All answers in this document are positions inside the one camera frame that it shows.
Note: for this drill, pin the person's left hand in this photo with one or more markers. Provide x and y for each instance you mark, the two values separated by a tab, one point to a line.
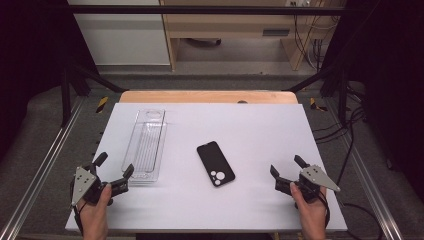
95	215

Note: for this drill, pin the black horizontal frame bar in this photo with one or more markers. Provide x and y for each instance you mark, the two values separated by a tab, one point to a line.
200	10

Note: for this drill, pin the black curtain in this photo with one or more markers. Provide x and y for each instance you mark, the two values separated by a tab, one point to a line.
30	60
390	83

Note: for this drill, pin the yellow black tape strip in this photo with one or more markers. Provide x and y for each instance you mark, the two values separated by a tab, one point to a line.
314	104
102	104

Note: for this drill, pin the white board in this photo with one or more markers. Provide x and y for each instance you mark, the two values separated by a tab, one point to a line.
260	140

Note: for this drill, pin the person's right hand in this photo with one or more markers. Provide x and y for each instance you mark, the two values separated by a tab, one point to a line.
311	215

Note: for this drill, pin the aluminium rail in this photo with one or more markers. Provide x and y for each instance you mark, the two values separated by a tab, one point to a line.
366	173
43	166

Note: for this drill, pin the wooden table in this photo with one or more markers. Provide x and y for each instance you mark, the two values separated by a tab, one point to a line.
200	96

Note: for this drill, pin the black frame strut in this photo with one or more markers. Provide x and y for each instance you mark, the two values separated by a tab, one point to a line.
96	80
316	78

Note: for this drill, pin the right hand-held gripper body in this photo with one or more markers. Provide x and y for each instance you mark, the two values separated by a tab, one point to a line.
315	176

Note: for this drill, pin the light wooden desk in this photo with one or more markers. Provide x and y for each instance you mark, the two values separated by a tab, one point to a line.
226	23

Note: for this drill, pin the clear plastic packaging tray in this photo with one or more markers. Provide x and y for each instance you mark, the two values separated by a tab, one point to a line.
146	143

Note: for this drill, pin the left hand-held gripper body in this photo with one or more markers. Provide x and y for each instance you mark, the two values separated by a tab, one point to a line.
82	181

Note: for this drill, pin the white power strip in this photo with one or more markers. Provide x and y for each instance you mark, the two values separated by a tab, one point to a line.
298	2

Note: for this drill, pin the white cabinet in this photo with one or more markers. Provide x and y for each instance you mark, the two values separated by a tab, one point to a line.
123	36

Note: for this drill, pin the black phone case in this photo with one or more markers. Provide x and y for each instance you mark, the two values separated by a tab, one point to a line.
213	160

